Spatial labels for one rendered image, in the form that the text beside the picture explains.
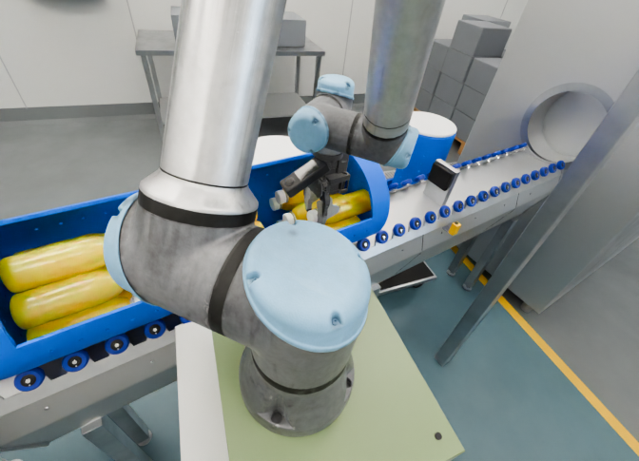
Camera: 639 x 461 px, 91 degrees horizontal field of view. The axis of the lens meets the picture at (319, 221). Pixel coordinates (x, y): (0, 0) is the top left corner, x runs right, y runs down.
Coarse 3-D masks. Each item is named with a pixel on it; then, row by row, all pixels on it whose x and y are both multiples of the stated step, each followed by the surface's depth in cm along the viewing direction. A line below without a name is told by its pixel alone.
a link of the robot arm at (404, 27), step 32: (384, 0) 33; (416, 0) 31; (384, 32) 35; (416, 32) 34; (384, 64) 39; (416, 64) 38; (384, 96) 43; (416, 96) 44; (352, 128) 53; (384, 128) 48; (416, 128) 53; (384, 160) 54
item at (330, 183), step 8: (328, 160) 70; (336, 160) 71; (344, 160) 75; (336, 168) 75; (344, 168) 76; (328, 176) 75; (336, 176) 75; (344, 176) 76; (312, 184) 77; (320, 184) 74; (328, 184) 75; (336, 184) 78; (344, 184) 79; (320, 192) 75; (328, 192) 76; (336, 192) 79; (344, 192) 79
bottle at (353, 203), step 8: (352, 192) 90; (360, 192) 90; (368, 192) 90; (336, 200) 86; (344, 200) 86; (352, 200) 87; (360, 200) 88; (368, 200) 89; (344, 208) 85; (352, 208) 87; (360, 208) 88; (368, 208) 90; (336, 216) 84; (344, 216) 86; (352, 216) 89
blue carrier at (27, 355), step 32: (288, 160) 82; (352, 160) 93; (128, 192) 66; (256, 192) 94; (384, 192) 84; (0, 224) 57; (32, 224) 65; (64, 224) 70; (96, 224) 74; (352, 224) 82; (384, 224) 90; (0, 256) 67; (0, 288) 64; (0, 320) 49; (96, 320) 56; (128, 320) 60; (0, 352) 50; (32, 352) 53; (64, 352) 58
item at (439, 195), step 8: (440, 160) 119; (432, 168) 119; (440, 168) 116; (448, 168) 115; (432, 176) 120; (440, 176) 117; (448, 176) 114; (456, 176) 114; (432, 184) 123; (440, 184) 118; (448, 184) 116; (424, 192) 128; (432, 192) 125; (440, 192) 121; (448, 192) 118; (440, 200) 122
